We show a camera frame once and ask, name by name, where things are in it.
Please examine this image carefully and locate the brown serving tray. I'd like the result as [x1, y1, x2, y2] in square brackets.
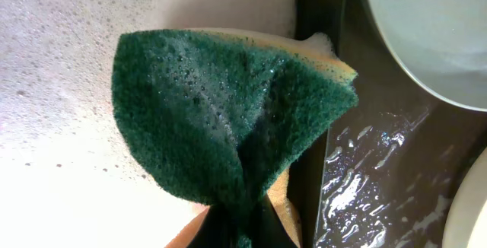
[312, 0, 486, 247]

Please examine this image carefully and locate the cream white plate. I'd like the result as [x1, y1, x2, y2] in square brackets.
[442, 150, 486, 248]

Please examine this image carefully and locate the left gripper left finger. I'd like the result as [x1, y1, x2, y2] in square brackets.
[187, 205, 237, 248]

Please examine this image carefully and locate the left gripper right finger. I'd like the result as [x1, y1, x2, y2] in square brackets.
[249, 195, 297, 248]

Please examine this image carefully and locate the soapy water tray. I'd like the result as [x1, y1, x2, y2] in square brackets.
[1, 0, 296, 247]

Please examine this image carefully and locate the green yellow scrub sponge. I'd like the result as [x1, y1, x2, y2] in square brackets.
[111, 28, 358, 247]

